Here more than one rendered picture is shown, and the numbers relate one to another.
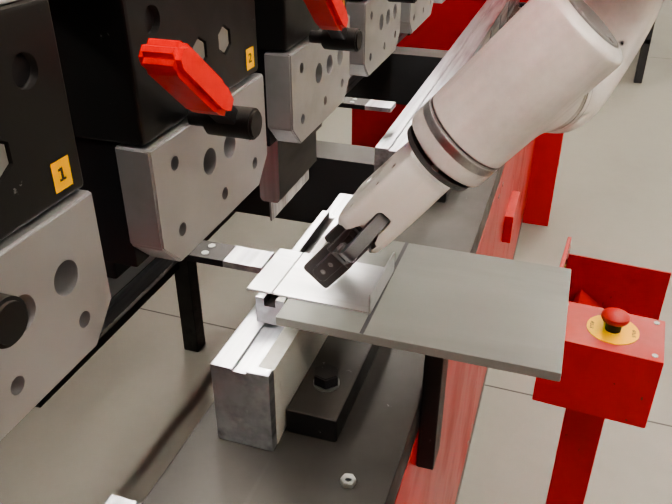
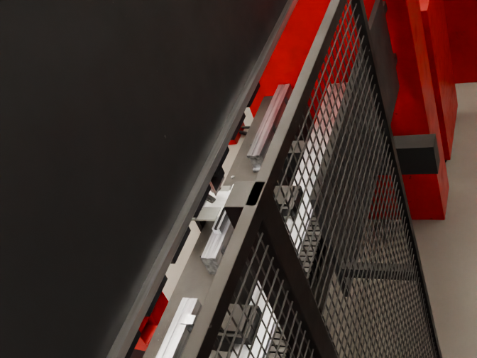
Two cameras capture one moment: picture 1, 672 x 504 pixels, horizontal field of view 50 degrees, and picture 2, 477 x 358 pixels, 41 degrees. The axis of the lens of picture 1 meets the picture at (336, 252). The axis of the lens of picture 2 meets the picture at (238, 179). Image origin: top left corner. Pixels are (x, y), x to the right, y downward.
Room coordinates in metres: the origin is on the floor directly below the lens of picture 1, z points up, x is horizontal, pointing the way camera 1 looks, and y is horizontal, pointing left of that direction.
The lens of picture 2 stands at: (2.45, 0.62, 2.54)
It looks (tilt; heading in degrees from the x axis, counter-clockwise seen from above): 38 degrees down; 195
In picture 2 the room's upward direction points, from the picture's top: 24 degrees counter-clockwise
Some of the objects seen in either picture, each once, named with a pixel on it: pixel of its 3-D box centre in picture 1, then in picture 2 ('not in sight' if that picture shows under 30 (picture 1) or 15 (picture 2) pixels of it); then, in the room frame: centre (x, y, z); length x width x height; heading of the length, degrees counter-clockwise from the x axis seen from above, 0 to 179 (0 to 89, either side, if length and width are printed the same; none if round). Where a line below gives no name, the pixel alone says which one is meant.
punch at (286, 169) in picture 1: (289, 154); (216, 177); (0.65, 0.05, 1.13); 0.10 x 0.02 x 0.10; 162
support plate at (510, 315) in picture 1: (430, 295); (194, 202); (0.60, -0.10, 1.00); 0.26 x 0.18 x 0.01; 72
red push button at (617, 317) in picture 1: (614, 322); not in sight; (0.84, -0.40, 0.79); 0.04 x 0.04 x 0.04
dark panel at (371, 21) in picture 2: not in sight; (364, 131); (0.59, 0.60, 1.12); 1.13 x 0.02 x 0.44; 162
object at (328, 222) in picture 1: (305, 262); (225, 211); (0.68, 0.03, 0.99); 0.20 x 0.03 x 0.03; 162
